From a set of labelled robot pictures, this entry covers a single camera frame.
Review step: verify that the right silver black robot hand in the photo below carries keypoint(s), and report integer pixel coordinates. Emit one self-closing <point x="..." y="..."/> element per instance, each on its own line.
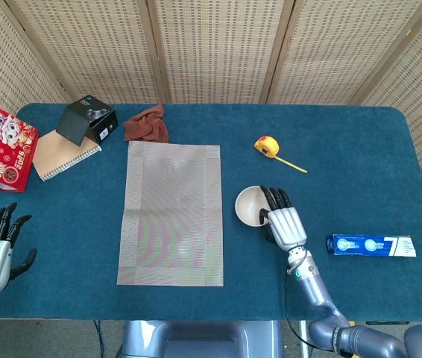
<point x="287" y="227"/>

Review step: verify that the cream round bowl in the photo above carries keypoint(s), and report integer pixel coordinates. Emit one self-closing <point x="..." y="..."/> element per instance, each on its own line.
<point x="248" y="207"/>

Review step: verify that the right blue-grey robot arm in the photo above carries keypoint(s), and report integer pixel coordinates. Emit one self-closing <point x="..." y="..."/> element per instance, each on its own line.
<point x="317" y="294"/>

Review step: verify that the brown crumpled cloth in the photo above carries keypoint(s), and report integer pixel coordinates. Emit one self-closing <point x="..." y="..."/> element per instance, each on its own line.
<point x="147" y="127"/>

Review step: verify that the blue-grey robot torso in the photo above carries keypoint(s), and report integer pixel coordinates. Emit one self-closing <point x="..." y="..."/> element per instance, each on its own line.
<point x="196" y="339"/>

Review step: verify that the red desk calendar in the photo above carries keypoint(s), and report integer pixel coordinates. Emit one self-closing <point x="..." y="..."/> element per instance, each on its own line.
<point x="2" y="149"/>

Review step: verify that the tan spiral notebook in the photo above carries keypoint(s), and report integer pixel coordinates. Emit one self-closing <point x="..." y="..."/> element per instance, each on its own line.
<point x="58" y="153"/>

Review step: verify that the blue toothpaste box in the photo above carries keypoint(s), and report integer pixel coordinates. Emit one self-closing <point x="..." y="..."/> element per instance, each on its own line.
<point x="352" y="244"/>

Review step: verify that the black open cardboard box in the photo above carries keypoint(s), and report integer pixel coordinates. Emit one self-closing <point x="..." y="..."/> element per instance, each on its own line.
<point x="73" y="123"/>

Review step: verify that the yellow tape measure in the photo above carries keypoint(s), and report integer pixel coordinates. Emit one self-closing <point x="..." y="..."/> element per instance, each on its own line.
<point x="267" y="145"/>

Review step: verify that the woven bamboo folding screen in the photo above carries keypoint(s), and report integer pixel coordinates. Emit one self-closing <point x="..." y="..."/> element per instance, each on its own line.
<point x="214" y="48"/>

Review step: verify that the blue felt table cover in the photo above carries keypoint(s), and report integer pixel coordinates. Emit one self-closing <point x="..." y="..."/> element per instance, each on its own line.
<point x="65" y="242"/>

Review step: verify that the grey woven placemat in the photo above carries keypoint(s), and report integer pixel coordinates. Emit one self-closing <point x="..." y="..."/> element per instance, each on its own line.
<point x="173" y="209"/>

